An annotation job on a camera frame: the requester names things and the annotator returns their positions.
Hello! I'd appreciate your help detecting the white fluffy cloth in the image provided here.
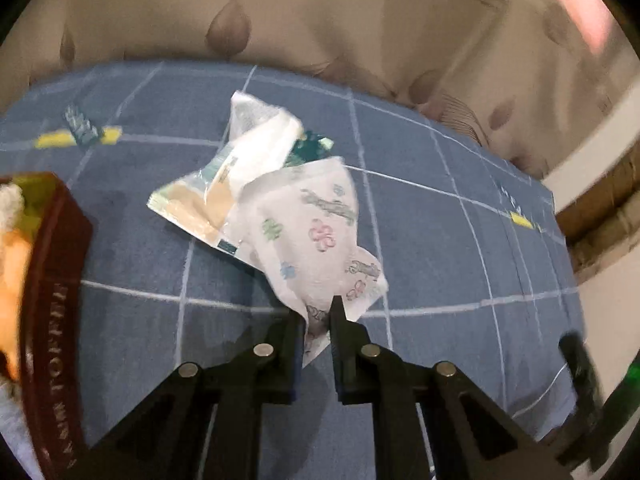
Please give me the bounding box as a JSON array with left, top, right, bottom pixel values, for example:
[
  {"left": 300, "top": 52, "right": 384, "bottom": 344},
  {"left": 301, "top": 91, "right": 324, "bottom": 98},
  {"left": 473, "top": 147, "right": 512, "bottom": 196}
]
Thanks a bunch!
[{"left": 0, "top": 184, "right": 25, "bottom": 233}]

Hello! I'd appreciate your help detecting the clear white wipes packet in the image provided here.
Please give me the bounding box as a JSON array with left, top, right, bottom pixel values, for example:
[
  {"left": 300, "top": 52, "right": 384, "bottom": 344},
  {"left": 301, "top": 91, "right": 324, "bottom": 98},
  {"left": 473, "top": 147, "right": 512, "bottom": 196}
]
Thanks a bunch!
[{"left": 146, "top": 91, "right": 305, "bottom": 255}]

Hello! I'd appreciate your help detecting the floral tissue pack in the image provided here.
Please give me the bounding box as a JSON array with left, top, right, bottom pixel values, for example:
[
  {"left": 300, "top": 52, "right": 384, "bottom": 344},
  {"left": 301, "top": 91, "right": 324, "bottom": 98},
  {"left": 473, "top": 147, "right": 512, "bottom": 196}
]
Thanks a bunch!
[{"left": 239, "top": 156, "right": 390, "bottom": 366}]

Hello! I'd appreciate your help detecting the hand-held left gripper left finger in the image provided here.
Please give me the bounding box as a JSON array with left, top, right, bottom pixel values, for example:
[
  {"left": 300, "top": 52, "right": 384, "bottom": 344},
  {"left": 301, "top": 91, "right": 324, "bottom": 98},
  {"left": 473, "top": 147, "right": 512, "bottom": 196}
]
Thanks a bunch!
[{"left": 62, "top": 309, "right": 307, "bottom": 480}]

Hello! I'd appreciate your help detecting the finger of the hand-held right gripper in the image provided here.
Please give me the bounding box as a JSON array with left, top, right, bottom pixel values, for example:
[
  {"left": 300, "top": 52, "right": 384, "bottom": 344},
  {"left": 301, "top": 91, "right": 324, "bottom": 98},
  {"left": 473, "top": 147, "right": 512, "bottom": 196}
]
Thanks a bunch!
[{"left": 540, "top": 331, "right": 617, "bottom": 472}]

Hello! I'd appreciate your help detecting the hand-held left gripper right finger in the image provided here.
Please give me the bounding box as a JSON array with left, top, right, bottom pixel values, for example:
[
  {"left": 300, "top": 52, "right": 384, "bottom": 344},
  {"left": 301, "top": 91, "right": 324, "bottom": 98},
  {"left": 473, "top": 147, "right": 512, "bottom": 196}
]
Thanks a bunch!
[{"left": 330, "top": 294, "right": 571, "bottom": 480}]

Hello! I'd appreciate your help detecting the dark green packet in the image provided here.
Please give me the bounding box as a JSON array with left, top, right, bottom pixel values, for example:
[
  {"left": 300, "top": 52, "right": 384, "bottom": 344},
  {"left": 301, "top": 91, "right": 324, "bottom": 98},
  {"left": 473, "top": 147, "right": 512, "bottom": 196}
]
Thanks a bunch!
[{"left": 284, "top": 129, "right": 335, "bottom": 167}]

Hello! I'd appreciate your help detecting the blue checked bed sheet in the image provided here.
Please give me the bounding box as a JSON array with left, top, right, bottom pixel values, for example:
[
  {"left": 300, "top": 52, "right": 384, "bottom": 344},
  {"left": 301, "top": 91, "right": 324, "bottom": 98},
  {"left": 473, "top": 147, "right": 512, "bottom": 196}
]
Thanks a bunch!
[{"left": 0, "top": 60, "right": 586, "bottom": 480}]

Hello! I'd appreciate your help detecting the wooden headboard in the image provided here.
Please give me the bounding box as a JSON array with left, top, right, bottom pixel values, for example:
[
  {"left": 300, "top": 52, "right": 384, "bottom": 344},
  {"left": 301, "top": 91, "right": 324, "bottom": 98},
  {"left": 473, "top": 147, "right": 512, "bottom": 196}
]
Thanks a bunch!
[{"left": 552, "top": 157, "right": 640, "bottom": 273}]

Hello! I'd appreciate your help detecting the red tin box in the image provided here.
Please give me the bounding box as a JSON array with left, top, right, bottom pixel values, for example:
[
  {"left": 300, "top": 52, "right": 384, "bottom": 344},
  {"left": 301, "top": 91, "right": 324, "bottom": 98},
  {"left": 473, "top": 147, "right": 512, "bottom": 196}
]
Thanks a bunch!
[{"left": 0, "top": 172, "right": 95, "bottom": 480}]

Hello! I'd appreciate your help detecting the beige leaf print curtain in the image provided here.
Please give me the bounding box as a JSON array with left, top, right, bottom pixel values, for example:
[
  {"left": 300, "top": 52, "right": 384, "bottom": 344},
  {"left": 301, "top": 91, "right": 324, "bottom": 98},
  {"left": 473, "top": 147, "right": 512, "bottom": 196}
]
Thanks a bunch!
[{"left": 0, "top": 0, "right": 640, "bottom": 181}]

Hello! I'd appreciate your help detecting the orange plush toy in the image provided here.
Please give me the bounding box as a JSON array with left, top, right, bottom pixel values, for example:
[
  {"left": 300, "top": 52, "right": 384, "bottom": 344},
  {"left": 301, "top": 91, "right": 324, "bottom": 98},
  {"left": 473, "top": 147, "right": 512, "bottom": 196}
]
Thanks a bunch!
[{"left": 0, "top": 229, "right": 37, "bottom": 383}]

